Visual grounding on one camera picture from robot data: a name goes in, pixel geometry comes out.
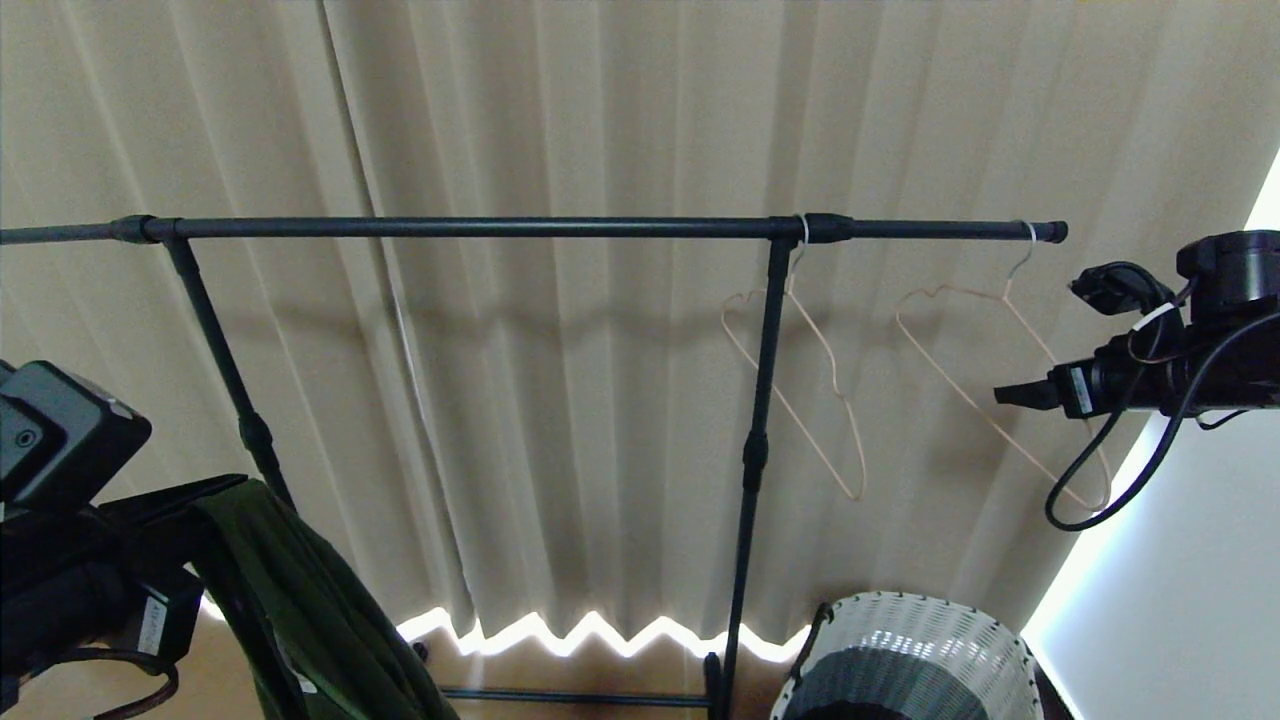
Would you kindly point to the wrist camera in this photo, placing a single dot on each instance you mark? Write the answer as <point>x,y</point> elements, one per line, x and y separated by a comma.
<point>60,430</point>
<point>1115,288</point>

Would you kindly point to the green printed shirt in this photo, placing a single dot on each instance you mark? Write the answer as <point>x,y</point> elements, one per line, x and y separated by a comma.
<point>300,600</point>

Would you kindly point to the beige curtain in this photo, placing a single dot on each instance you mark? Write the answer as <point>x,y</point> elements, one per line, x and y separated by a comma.
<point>600,100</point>

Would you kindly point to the black clothes rack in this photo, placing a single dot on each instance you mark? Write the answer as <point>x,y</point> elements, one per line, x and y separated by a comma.
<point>500,227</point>

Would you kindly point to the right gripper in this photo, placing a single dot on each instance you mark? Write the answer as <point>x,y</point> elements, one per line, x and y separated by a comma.
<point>1150,380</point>

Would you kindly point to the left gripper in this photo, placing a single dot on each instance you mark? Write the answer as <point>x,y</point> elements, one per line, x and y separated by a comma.
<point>80,610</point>

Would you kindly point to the pink clothes hanger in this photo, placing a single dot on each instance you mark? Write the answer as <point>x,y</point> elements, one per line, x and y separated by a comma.
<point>990,412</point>
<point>790,416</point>

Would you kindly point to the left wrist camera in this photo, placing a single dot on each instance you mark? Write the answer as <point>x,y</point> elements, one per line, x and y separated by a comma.
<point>60,430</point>

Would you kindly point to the white laundry basket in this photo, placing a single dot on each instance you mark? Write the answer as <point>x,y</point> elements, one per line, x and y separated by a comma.
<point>920,630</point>

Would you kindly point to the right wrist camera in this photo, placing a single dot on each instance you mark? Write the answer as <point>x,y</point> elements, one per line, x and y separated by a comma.
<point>1115,288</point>

